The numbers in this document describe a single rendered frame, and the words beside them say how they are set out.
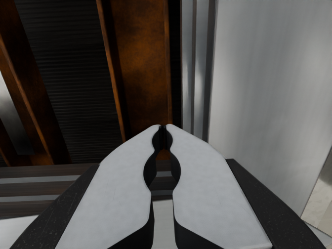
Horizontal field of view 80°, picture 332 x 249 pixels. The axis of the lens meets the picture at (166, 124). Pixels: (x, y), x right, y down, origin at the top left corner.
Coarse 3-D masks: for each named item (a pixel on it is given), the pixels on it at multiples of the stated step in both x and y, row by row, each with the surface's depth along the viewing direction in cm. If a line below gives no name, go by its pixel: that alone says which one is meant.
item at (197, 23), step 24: (192, 0) 13; (192, 24) 14; (192, 48) 14; (192, 72) 15; (192, 96) 15; (192, 120) 16; (0, 168) 22; (24, 168) 21; (48, 168) 21; (72, 168) 21; (168, 168) 20; (0, 192) 20; (24, 192) 19; (48, 192) 19; (168, 192) 19; (0, 216) 18
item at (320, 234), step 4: (312, 228) 19; (316, 228) 19; (316, 232) 19; (320, 232) 19; (320, 236) 20; (324, 236) 20; (328, 236) 20; (320, 240) 20; (324, 240) 20; (328, 240) 20; (324, 244) 20; (328, 244) 20
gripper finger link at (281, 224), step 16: (240, 176) 8; (256, 192) 7; (272, 192) 7; (256, 208) 7; (272, 208) 7; (288, 208) 7; (272, 224) 6; (288, 224) 6; (304, 224) 6; (272, 240) 6; (288, 240) 6; (304, 240) 6
